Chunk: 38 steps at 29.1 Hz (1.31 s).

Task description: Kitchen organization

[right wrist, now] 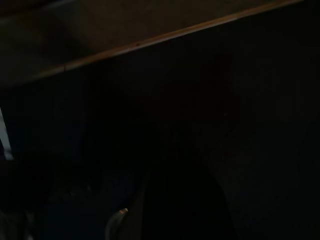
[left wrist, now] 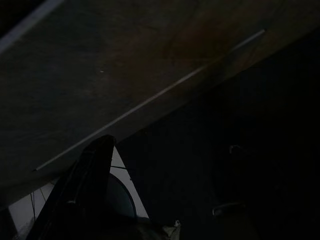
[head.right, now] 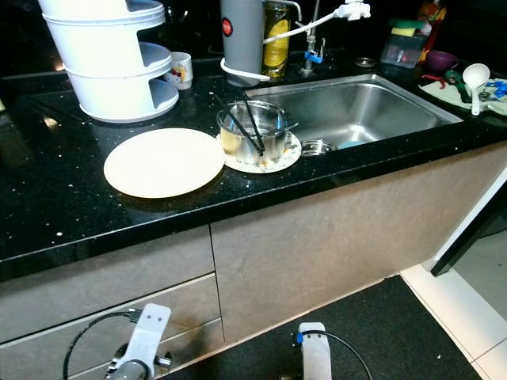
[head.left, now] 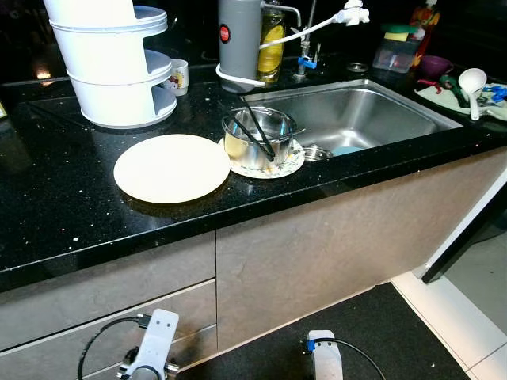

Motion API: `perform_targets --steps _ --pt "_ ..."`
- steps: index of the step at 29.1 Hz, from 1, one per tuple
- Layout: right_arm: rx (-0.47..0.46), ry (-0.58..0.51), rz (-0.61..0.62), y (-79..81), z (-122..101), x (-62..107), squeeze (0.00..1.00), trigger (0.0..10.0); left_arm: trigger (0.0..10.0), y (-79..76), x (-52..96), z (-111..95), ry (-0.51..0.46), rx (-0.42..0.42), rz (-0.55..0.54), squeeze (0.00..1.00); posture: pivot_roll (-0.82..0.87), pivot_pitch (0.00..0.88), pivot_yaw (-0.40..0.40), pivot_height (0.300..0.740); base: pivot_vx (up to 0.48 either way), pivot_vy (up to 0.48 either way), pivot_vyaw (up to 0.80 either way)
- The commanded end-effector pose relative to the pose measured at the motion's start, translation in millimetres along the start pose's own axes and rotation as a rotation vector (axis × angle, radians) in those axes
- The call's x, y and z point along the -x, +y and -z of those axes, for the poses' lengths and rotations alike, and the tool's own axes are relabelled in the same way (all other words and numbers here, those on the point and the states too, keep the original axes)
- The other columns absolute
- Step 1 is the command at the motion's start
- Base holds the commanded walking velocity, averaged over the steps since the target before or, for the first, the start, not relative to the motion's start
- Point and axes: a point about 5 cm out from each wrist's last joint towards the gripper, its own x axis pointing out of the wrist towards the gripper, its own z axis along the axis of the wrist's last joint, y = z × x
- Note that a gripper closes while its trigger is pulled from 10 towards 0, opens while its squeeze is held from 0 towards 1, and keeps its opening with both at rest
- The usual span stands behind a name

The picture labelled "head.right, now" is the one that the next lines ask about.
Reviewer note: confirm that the cream round plate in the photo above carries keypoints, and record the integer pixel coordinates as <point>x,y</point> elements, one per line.
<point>162,162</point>

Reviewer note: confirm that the black chopstick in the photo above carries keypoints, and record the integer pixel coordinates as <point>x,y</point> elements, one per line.
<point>255,123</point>
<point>238,125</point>

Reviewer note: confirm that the grey cabinet drawer front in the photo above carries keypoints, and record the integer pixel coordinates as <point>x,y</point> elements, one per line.
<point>198,340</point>
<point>40,348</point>
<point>103,281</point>

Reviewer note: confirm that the white three-tier storage rack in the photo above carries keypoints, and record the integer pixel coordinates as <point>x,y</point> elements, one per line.
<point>103,55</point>

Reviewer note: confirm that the white printed mug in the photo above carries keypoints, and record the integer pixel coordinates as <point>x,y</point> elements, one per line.
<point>181,71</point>

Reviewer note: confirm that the steel pot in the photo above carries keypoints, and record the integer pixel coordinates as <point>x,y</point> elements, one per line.
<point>238,144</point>

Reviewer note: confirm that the grey water filter cylinder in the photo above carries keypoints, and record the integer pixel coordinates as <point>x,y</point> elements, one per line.
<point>242,39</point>

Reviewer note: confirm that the floral patterned plate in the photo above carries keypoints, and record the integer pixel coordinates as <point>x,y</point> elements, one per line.
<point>287,158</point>

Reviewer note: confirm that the yellow dish soap bottle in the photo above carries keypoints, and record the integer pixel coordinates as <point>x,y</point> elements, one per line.
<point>277,47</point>

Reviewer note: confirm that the chrome sink tap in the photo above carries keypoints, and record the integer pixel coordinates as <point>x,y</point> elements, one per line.
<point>307,47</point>

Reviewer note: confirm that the stainless steel sink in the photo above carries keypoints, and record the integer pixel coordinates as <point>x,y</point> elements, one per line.
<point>372,115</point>

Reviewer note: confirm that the round steel sink plug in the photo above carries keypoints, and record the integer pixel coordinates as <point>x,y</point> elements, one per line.
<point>365,62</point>

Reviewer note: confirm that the black floor mat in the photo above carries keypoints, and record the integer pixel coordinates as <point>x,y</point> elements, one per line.
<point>388,332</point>

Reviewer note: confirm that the clear plastic container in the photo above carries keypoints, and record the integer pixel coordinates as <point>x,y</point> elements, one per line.
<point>400,52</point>

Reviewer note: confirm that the yellow green sponge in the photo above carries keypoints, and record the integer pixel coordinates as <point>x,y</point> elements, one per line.
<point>405,30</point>

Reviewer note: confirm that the pale green cloth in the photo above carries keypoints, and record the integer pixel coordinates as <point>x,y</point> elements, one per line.
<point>444,95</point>

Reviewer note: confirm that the purple bowl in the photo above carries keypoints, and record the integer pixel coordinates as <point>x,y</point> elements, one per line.
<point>441,61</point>

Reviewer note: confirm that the red bottle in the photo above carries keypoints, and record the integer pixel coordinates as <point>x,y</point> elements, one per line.
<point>433,16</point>

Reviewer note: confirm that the black cabinet side panel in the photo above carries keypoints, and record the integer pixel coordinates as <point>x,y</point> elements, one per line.
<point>475,233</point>

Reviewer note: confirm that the white plastic ladle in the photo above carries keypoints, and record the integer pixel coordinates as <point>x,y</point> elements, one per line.
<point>476,75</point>

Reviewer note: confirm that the small blue tool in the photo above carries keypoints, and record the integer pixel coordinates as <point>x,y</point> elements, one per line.
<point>497,89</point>

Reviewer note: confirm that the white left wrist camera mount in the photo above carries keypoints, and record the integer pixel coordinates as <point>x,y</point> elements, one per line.
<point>146,336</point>

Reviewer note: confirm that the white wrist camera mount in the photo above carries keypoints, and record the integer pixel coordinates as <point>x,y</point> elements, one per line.
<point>146,336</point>
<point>314,356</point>

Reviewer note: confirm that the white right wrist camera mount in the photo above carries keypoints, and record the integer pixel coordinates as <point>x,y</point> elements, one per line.
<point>314,356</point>

